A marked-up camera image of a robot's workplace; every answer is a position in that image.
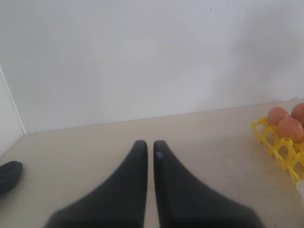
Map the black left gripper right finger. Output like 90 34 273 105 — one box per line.
153 140 264 228

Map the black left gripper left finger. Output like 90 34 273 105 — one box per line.
45 140 148 228

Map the brown egg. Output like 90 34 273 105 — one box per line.
290 103 304 124
267 106 290 126
277 117 304 143

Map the dark object at left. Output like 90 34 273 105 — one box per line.
0 161 23 195

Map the yellow plastic egg tray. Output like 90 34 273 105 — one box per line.
251 117 304 183

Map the clear plastic bin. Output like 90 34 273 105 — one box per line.
296 180 304 204

